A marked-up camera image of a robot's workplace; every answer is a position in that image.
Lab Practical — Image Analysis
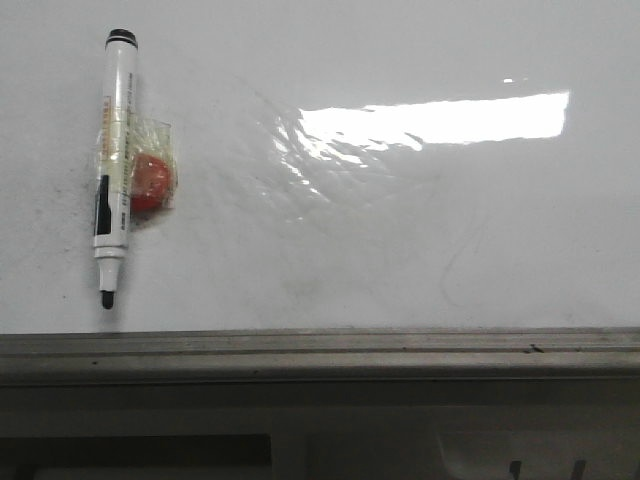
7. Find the red round magnet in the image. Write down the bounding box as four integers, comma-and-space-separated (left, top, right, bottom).
131, 153, 173, 213

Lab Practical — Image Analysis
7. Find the clear adhesive tape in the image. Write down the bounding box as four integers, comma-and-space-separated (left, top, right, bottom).
94, 106, 178, 217

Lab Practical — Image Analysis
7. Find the white black whiteboard marker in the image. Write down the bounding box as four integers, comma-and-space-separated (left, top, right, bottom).
93, 29, 138, 310

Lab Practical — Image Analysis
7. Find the white whiteboard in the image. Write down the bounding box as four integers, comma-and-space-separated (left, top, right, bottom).
1, 1, 639, 334

